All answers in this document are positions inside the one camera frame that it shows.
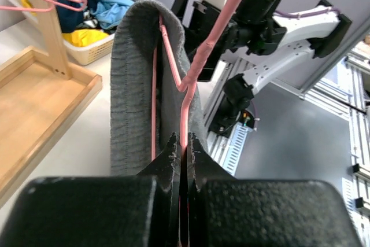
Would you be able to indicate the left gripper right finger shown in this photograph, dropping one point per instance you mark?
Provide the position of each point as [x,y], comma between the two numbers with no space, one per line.
[203,173]

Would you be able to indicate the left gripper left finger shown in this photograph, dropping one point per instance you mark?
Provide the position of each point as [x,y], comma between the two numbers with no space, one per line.
[166,167]

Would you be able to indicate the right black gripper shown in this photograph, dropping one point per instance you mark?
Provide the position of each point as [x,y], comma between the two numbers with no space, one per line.
[251,26]

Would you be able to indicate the grey shorts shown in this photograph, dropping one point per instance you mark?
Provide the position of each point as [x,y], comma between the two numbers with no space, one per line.
[145,103]

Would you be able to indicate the pink hanger of grey shorts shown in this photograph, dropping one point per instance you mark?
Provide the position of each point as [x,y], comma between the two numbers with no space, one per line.
[188,83]

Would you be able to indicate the light blue shorts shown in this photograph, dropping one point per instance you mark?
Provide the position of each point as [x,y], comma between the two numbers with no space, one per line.
[109,13]

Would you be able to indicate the yellow shorts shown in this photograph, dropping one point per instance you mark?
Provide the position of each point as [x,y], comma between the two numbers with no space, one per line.
[71,25]

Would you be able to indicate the camouflage patterned shorts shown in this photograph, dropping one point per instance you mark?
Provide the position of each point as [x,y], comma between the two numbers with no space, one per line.
[89,21]

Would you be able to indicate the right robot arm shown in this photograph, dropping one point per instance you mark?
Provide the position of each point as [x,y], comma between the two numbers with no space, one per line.
[283,39]

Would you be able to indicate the white plastic basket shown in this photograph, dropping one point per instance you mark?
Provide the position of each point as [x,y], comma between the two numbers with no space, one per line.
[83,55]

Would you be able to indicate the wooden clothes rack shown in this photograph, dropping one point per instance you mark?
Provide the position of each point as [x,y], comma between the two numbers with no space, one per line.
[42,94]

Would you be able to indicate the slotted cable duct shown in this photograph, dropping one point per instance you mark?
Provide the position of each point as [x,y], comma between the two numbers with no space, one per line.
[226,151]

